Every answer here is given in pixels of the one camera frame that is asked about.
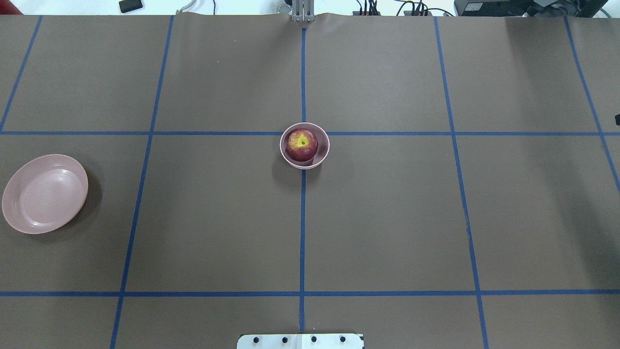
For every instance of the pink plate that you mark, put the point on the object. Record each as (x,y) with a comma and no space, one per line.
(45,194)

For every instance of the small black device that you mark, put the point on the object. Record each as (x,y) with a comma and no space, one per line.
(127,6)

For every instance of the white camera mast base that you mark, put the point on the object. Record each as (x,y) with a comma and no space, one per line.
(302,341)

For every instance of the red apple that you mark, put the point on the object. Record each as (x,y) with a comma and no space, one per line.
(301,145)

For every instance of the aluminium frame post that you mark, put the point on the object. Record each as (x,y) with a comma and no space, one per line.
(302,10)

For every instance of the pink bowl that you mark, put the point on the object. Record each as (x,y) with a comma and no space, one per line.
(323,146)

